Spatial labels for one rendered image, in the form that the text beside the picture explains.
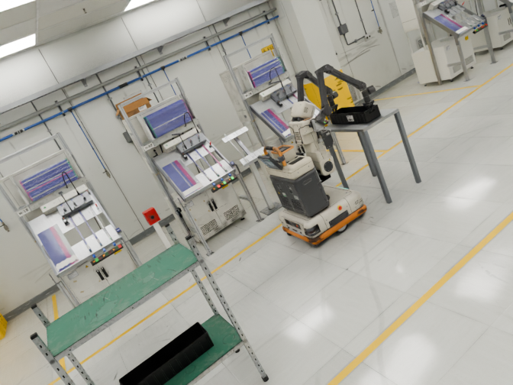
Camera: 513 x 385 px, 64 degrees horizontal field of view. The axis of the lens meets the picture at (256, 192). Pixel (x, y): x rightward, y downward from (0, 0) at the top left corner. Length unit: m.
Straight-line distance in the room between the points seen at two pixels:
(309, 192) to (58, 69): 3.99
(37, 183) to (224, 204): 2.05
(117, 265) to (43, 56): 3.04
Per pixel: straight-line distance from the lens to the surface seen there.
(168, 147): 4.93
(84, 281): 4.84
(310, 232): 3.79
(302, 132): 3.85
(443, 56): 7.73
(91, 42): 6.47
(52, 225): 4.74
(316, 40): 7.33
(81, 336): 2.37
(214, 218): 5.06
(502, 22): 9.00
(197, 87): 6.74
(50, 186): 4.77
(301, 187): 3.69
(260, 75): 5.50
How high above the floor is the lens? 1.86
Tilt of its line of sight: 18 degrees down
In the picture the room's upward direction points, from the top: 25 degrees counter-clockwise
